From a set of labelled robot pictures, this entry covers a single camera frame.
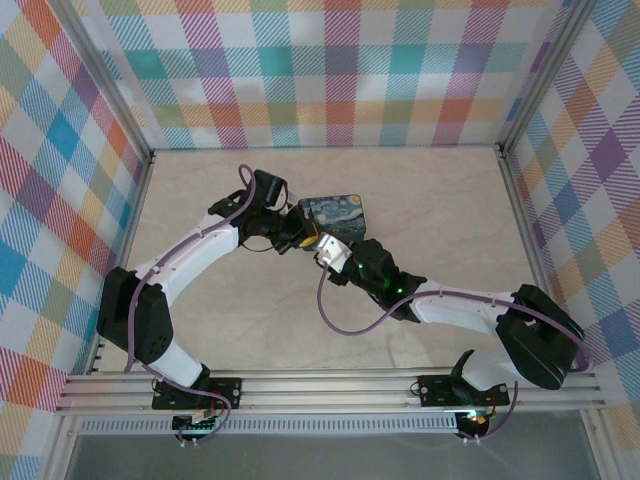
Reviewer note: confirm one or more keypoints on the aluminium frame post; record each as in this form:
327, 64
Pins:
105, 85
545, 75

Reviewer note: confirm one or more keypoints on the starry night printed box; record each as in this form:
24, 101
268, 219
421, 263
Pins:
340, 215

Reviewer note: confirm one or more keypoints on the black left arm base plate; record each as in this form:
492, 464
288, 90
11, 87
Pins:
225, 392

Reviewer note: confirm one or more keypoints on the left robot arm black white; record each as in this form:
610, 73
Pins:
200, 250

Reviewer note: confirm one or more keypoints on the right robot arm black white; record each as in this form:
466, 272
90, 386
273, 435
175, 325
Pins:
460, 310

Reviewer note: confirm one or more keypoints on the aluminium mounting rail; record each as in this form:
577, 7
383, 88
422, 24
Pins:
325, 390

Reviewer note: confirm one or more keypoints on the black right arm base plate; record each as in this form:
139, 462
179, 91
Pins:
435, 390

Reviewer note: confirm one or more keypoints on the aluminium table side rail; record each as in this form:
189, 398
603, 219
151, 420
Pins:
135, 210
517, 200

